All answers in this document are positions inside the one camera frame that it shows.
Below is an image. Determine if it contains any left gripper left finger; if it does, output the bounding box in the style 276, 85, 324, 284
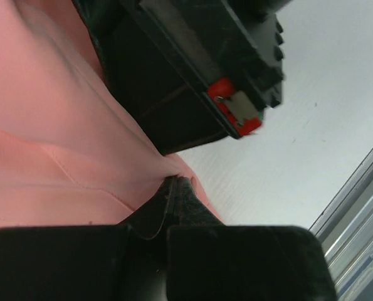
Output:
0, 177, 177, 300

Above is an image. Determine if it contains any pink pleated skirt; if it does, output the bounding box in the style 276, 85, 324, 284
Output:
0, 0, 209, 227

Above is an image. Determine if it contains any aluminium mounting rail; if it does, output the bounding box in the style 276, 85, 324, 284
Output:
310, 148, 373, 300

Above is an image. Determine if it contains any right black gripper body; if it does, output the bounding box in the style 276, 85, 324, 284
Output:
73, 0, 285, 155

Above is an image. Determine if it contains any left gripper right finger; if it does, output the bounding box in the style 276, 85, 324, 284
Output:
166, 177, 337, 300

